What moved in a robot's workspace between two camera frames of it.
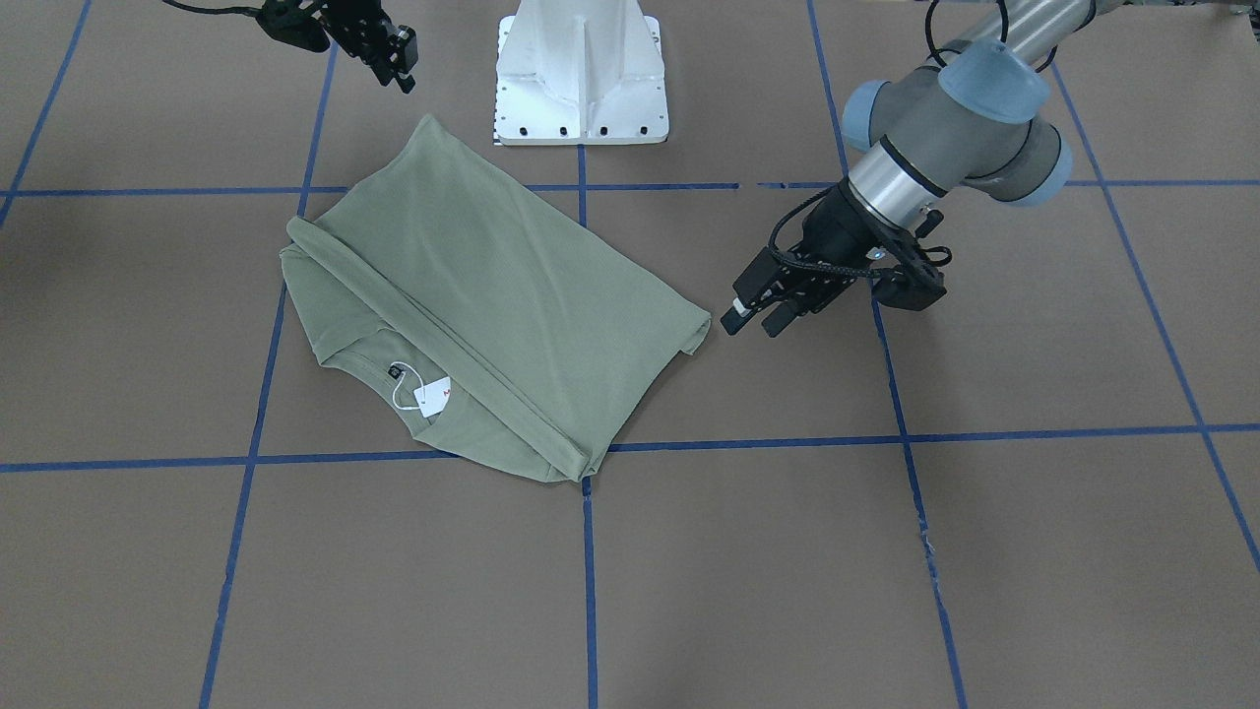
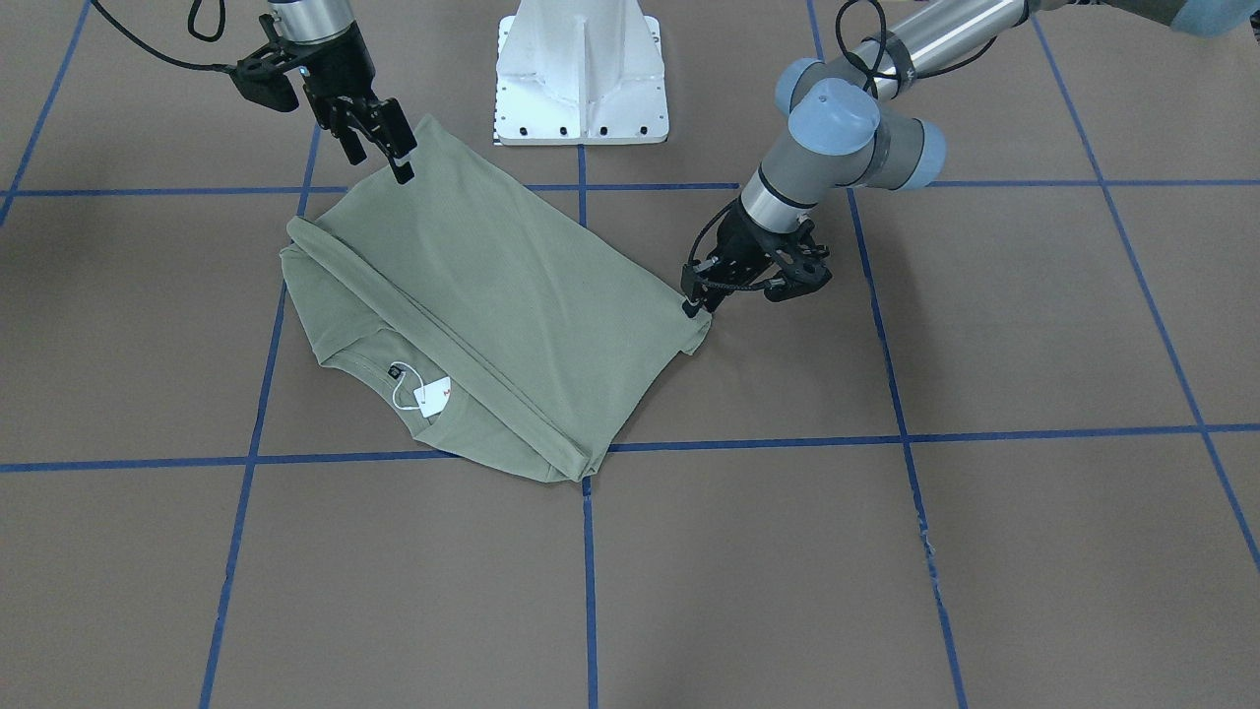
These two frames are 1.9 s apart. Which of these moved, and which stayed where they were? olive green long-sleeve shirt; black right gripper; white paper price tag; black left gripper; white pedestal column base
Moved: black left gripper; black right gripper
Stayed: white pedestal column base; olive green long-sleeve shirt; white paper price tag
